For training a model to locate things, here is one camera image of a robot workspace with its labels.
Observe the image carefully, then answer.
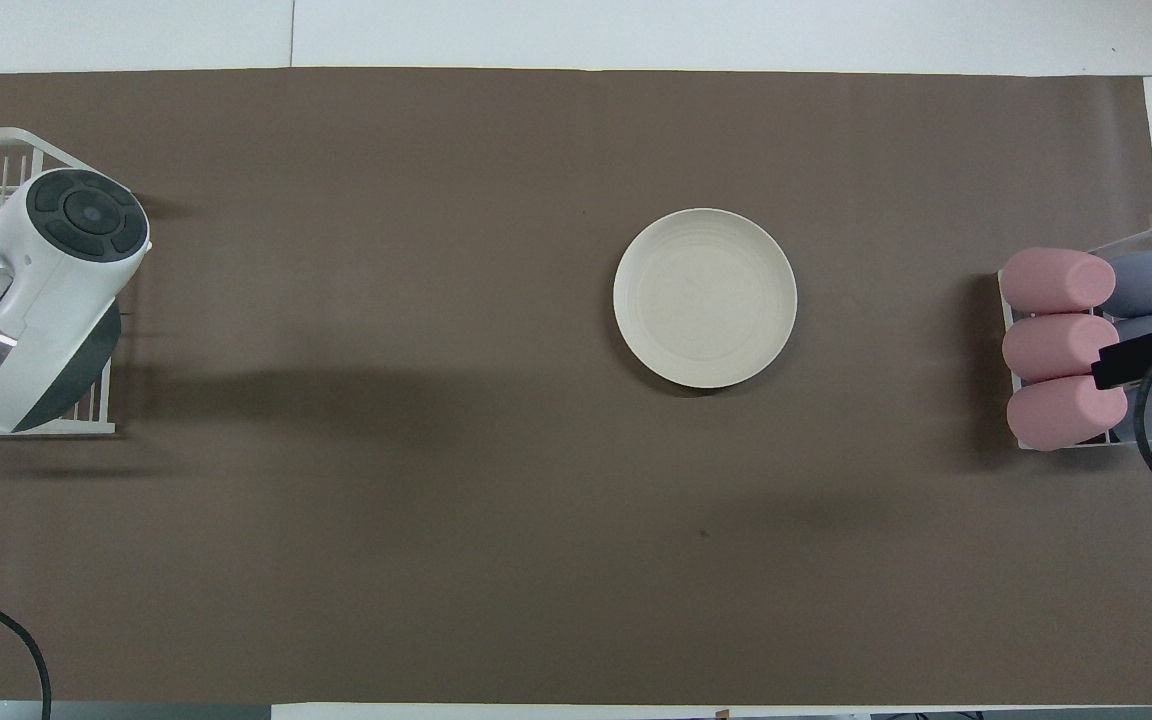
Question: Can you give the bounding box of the pink plastic cup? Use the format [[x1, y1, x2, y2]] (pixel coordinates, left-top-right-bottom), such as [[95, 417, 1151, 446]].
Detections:
[[1002, 313, 1121, 385], [999, 247, 1118, 315], [1006, 375, 1130, 452]]

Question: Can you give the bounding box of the cream round plate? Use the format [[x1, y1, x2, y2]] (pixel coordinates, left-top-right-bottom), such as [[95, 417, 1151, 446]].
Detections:
[[612, 207, 798, 390]]

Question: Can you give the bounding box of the brown table mat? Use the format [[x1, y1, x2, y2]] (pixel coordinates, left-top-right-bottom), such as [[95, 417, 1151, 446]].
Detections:
[[0, 67, 1152, 706]]

